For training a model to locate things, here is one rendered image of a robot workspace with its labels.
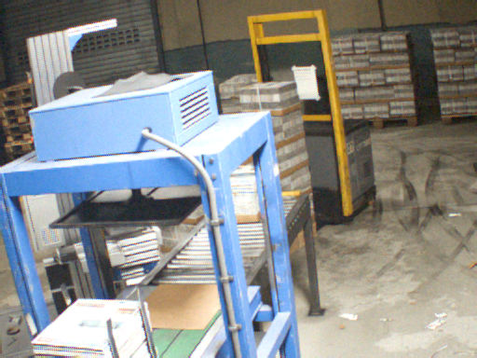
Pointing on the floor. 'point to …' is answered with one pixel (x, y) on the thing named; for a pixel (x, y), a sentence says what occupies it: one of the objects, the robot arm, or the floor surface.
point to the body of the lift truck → (355, 143)
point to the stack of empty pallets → (22, 103)
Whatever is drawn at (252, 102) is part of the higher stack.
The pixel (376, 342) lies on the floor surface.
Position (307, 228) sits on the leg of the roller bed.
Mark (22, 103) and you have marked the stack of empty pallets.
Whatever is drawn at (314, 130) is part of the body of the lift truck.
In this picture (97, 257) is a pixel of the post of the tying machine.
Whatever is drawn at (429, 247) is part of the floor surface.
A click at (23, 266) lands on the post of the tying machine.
